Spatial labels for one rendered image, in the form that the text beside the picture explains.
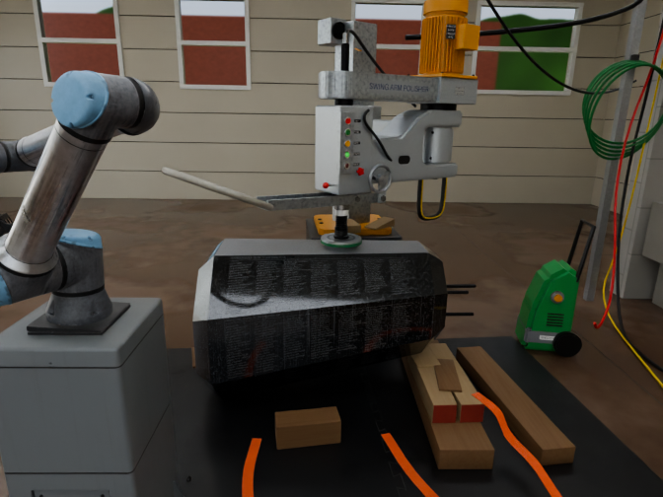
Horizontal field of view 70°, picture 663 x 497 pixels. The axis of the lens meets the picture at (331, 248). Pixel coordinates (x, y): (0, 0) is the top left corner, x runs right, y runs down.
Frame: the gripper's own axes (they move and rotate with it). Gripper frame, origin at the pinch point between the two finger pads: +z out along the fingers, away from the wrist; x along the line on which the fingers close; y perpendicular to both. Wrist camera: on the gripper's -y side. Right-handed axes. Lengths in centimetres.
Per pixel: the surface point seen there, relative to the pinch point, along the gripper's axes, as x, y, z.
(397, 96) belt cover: -163, 65, 9
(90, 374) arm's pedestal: -11.3, -27.4, 33.9
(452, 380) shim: -129, 20, 142
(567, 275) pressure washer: -238, 66, 153
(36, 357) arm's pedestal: -0.5, -23.6, 23.8
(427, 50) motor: -195, 86, -3
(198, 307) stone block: -33, 54, 62
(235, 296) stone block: -51, 49, 63
